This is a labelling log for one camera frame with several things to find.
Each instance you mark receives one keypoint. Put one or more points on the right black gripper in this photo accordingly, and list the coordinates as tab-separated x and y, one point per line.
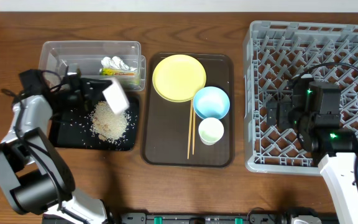
284	108

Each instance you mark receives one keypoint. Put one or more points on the white cup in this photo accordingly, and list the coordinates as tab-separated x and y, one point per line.
210	130

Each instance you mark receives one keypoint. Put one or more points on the right wooden chopstick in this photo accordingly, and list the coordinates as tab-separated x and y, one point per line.
193	132

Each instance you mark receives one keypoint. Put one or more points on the wooden chopstick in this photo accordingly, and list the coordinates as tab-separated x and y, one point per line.
190	129
193	132

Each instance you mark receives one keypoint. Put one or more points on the pile of rice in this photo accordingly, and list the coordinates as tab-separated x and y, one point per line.
107	126

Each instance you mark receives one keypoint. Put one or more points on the clear plastic bin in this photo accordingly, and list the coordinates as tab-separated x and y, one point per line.
57	55

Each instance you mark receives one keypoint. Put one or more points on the yellow plate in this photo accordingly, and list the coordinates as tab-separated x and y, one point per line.
177	78

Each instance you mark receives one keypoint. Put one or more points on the white tissue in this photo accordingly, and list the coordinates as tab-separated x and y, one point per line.
116	63

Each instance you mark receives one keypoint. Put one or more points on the grey dishwasher rack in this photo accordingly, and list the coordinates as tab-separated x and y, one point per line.
273	53

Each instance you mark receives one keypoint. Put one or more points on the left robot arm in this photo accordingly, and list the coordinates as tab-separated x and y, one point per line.
34	178

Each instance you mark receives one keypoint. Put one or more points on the white bowl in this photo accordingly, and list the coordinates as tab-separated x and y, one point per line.
115	97

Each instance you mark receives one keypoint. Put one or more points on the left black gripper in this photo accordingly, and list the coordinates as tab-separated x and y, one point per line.
81	94

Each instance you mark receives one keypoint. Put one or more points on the green orange snack wrapper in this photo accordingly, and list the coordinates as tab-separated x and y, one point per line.
116	72

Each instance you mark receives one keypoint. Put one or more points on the light blue bowl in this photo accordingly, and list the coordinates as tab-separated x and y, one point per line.
211	102

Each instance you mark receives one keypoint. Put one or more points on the black waste tray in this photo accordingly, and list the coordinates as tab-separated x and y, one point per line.
72	129

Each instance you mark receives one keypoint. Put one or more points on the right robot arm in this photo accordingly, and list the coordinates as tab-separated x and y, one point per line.
314	113

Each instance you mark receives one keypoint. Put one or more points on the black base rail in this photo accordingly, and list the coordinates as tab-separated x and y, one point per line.
252	218

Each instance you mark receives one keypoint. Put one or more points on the left wooden chopstick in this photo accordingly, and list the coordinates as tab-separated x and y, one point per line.
190	129

